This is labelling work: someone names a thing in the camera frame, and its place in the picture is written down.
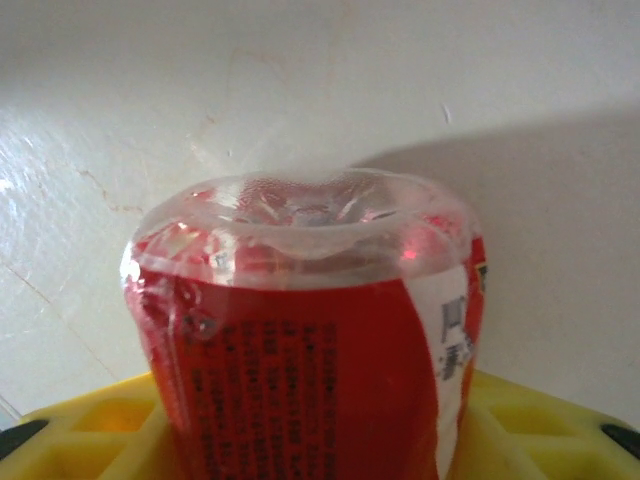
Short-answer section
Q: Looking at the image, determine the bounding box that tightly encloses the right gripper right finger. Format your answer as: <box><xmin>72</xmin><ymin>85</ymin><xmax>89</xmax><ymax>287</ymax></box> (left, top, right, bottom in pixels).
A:
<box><xmin>439</xmin><ymin>369</ymin><xmax>640</xmax><ymax>480</ymax></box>

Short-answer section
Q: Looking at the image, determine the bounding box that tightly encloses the red yellow label bottle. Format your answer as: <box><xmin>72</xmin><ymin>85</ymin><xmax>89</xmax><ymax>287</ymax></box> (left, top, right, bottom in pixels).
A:
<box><xmin>121</xmin><ymin>167</ymin><xmax>489</xmax><ymax>480</ymax></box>

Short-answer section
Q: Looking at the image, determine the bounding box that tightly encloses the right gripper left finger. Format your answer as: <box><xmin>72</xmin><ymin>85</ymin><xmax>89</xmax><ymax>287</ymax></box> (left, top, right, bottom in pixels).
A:
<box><xmin>0</xmin><ymin>372</ymin><xmax>196</xmax><ymax>480</ymax></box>

